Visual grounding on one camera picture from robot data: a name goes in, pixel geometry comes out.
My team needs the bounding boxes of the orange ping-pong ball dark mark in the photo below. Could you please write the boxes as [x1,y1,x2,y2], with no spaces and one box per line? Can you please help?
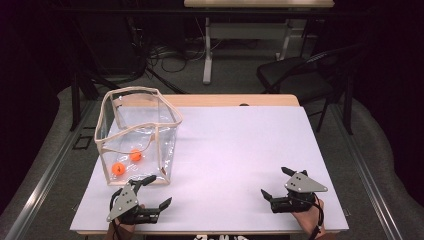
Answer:
[111,162,127,176]

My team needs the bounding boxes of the black floor outlet frame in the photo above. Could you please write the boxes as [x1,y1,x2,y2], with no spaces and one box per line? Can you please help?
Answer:
[72,134,94,151]

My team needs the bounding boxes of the metal floor rail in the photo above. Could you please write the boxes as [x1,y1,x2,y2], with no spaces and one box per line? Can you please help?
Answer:
[329,103,405,240]
[4,99,99,240]

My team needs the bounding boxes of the wooden table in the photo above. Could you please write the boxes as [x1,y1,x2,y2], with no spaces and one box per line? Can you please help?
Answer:
[69,93,350,236]

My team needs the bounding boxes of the person's left hand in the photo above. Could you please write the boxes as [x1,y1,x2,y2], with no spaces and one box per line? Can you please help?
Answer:
[104,203,147,240]

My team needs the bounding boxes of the white frame desk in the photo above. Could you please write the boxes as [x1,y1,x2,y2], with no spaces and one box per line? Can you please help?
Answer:
[183,0,335,85]

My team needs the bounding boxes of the black metal post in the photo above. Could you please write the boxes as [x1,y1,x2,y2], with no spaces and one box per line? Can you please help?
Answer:
[343,74,355,136]

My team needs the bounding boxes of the clear bag with beige trim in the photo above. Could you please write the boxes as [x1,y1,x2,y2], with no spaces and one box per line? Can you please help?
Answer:
[94,86,184,186]

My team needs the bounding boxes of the black folding chair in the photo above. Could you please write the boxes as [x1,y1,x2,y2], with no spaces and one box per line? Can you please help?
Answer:
[256,43,368,133]

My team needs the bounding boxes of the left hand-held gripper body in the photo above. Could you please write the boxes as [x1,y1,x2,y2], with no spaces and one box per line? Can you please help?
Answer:
[106,179,162,225]

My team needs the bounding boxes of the person's right hand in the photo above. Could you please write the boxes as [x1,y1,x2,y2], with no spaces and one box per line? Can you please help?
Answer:
[291,195,326,240]

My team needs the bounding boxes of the bundle of floor cables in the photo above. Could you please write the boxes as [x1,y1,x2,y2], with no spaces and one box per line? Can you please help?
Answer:
[146,41,209,74]

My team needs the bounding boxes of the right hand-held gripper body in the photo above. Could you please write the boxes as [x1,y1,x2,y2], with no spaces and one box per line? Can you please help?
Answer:
[270,169,329,214]

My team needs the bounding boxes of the person's patterned clothing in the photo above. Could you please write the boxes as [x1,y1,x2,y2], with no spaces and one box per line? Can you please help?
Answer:
[193,234,252,240]

